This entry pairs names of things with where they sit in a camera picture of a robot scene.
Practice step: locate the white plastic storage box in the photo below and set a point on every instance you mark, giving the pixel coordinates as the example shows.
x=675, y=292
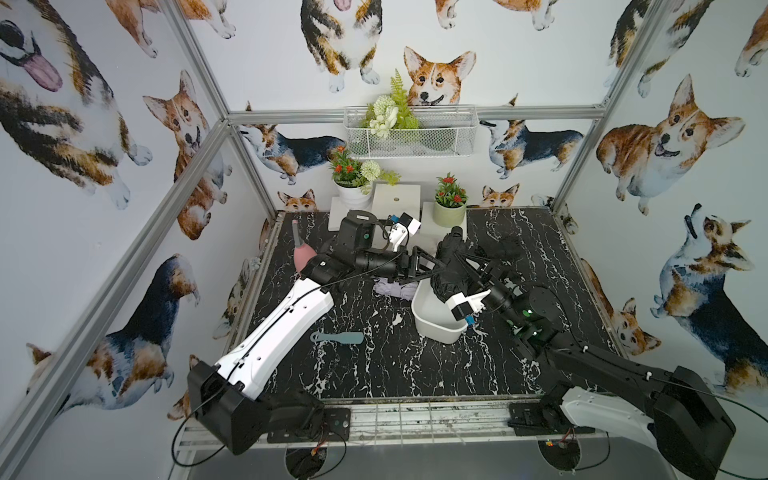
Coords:
x=433, y=319

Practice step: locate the green pot red flowers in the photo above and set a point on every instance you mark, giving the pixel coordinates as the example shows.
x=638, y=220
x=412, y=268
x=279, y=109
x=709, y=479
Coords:
x=450, y=202

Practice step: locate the pink bulb squeeze bottle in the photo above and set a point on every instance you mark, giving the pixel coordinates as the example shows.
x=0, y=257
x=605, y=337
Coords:
x=302, y=252

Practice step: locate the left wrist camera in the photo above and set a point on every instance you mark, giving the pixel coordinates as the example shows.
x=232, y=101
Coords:
x=401, y=229

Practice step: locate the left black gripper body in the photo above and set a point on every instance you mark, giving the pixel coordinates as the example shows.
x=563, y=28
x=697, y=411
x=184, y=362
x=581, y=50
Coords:
x=413, y=263

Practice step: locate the teal plastic scraper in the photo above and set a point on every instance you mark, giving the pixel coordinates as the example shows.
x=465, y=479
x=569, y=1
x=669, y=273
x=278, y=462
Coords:
x=344, y=338

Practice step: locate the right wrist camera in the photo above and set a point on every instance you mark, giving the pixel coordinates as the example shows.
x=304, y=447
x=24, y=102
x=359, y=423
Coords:
x=465, y=307

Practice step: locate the white wire wall basket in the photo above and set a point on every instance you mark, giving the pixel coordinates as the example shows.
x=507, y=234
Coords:
x=444, y=131

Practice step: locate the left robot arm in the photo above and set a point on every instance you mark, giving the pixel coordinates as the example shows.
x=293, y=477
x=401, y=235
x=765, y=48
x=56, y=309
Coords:
x=228, y=398

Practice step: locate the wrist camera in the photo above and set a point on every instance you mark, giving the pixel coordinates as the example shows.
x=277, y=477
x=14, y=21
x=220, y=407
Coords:
x=465, y=307
x=401, y=229

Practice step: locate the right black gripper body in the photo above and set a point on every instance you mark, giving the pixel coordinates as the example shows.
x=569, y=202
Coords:
x=455, y=274

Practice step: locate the white pot red flowers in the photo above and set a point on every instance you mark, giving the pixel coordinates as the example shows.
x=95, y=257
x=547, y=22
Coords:
x=355, y=179

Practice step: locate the green fern white flowers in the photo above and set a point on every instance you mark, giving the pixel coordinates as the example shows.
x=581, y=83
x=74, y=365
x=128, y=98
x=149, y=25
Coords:
x=390, y=116

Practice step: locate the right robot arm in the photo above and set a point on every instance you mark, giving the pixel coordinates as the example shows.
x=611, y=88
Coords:
x=673, y=412

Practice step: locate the purple umbrella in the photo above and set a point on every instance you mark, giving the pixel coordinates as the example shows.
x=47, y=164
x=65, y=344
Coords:
x=395, y=289

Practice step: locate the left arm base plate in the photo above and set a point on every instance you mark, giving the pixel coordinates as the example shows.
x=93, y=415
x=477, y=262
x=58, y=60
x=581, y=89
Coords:
x=305, y=424

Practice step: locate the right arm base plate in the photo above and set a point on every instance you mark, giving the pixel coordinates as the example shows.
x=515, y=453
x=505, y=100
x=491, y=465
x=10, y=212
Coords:
x=535, y=418

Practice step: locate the white marble display stand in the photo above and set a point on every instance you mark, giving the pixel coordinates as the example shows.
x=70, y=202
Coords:
x=384, y=200

